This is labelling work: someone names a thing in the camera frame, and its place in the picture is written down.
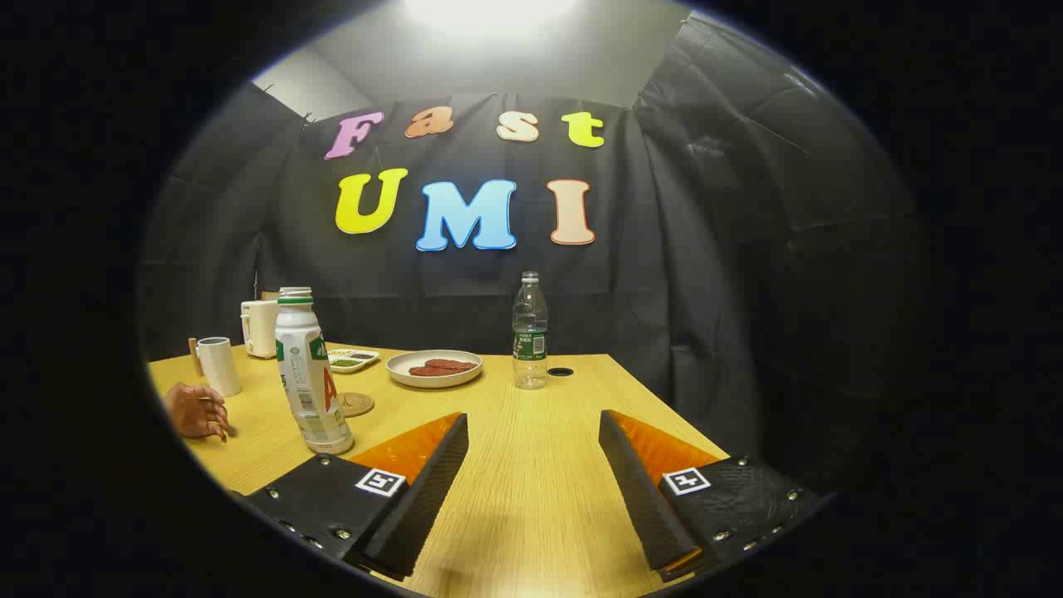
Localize cream toaster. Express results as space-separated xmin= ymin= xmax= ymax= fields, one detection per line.
xmin=241 ymin=292 xmax=281 ymax=360

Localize white cup with wooden handle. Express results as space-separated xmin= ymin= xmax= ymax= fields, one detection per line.
xmin=189 ymin=336 xmax=242 ymax=397

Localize white juice bottle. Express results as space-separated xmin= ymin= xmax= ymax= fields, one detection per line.
xmin=275 ymin=287 xmax=355 ymax=456

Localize wooden table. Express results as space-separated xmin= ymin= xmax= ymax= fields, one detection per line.
xmin=148 ymin=342 xmax=732 ymax=598

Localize red meat slices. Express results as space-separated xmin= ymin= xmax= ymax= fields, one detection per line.
xmin=409 ymin=358 xmax=479 ymax=377

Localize beige round plate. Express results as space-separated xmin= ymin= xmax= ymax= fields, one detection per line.
xmin=386 ymin=350 xmax=483 ymax=390

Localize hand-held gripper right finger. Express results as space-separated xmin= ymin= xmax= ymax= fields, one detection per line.
xmin=598 ymin=409 xmax=820 ymax=582

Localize sectioned dish with beans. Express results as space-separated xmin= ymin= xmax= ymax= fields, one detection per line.
xmin=326 ymin=349 xmax=380 ymax=374

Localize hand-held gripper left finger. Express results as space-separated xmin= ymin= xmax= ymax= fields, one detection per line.
xmin=247 ymin=412 xmax=470 ymax=582

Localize clear plastic water bottle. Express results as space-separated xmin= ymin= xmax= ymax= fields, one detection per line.
xmin=512 ymin=271 xmax=550 ymax=390

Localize black backdrop cloth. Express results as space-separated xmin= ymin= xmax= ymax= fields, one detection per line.
xmin=141 ymin=12 xmax=923 ymax=466

